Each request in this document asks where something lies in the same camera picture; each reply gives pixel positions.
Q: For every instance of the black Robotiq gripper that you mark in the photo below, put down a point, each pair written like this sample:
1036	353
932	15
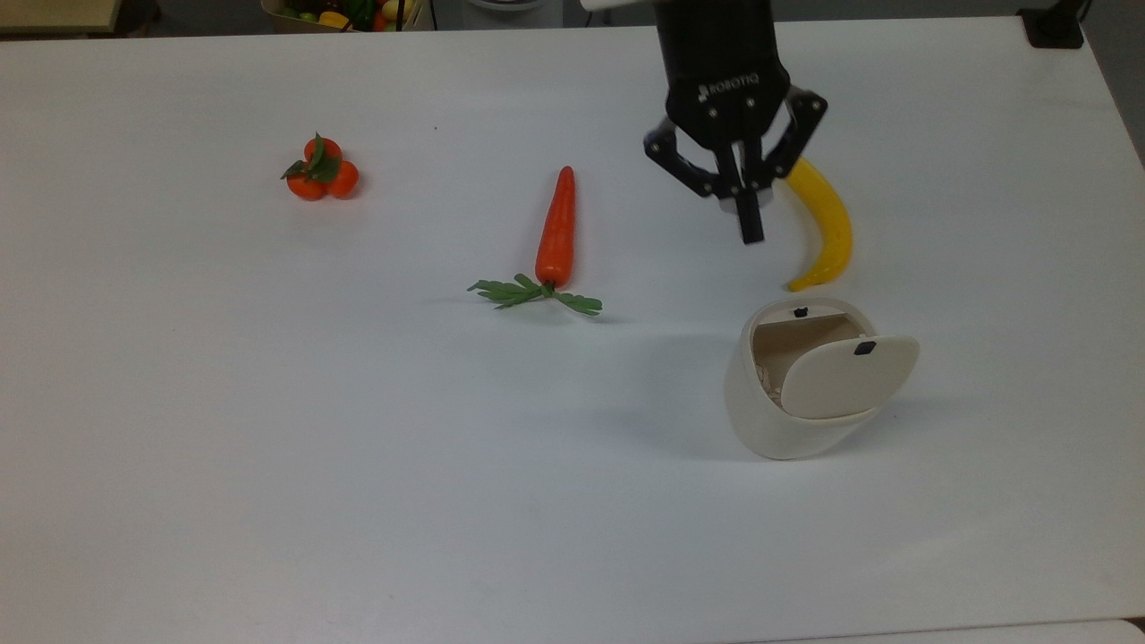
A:
720	72

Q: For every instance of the beige lidded garbage bin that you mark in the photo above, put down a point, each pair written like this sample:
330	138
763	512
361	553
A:
841	376

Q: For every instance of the yellow toy banana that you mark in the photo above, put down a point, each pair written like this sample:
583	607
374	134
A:
832	233

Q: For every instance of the orange toy carrot green leaves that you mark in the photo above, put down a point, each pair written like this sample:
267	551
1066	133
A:
556	233

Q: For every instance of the black clamp stand base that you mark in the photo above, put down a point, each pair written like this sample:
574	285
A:
1051	27

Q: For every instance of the box of toy produce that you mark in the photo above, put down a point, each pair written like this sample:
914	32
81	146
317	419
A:
340	13

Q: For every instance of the orange toy tangerine cluster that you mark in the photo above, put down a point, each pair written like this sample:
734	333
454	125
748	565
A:
309	186

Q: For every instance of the wooden board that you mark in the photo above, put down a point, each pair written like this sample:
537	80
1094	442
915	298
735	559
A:
54	13

